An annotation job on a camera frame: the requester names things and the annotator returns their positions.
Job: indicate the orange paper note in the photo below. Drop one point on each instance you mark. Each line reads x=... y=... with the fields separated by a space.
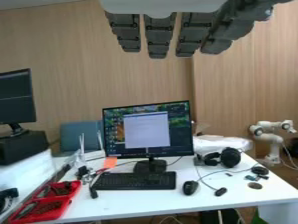
x=111 y=161

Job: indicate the black computer monitor lit screen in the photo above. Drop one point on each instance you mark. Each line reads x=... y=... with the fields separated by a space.
x=147 y=130

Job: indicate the white plastic bag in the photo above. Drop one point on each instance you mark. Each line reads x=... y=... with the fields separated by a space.
x=222 y=141

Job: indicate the black keyboard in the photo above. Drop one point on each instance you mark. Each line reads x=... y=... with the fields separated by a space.
x=134 y=181

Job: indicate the small black oval device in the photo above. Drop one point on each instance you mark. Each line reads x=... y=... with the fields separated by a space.
x=220 y=191

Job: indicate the white desk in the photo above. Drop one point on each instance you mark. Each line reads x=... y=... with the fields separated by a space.
x=147 y=203

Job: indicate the white router with antennas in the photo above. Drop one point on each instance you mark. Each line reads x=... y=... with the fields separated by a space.
x=91 y=154

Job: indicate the grey-blue chair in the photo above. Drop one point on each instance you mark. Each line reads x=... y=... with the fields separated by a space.
x=81 y=135

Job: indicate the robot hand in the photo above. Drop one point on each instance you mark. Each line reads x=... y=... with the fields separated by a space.
x=160 y=36

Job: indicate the black computer mouse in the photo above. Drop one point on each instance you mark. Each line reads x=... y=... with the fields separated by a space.
x=191 y=188

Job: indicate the black box-shaped device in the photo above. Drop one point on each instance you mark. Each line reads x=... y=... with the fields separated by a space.
x=22 y=146

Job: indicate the small white jointed device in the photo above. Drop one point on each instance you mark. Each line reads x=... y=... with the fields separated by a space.
x=272 y=133

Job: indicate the red tray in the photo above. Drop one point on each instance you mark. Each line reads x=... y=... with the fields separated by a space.
x=61 y=188
x=42 y=208

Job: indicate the black computer monitor dark screen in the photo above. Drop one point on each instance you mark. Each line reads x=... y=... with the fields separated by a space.
x=15 y=96

